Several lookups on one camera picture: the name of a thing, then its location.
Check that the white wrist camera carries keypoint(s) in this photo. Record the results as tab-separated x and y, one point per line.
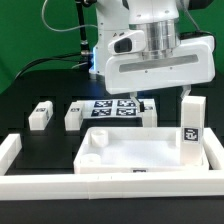
131	41

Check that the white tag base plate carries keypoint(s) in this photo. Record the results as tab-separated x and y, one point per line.
112	108

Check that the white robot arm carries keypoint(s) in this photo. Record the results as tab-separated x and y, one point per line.
158	19

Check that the white desk tabletop tray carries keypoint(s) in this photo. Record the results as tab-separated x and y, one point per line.
133	149

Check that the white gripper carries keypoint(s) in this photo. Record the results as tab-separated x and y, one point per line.
189	63

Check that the white U-shaped fence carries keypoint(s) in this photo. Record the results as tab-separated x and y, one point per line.
112	185

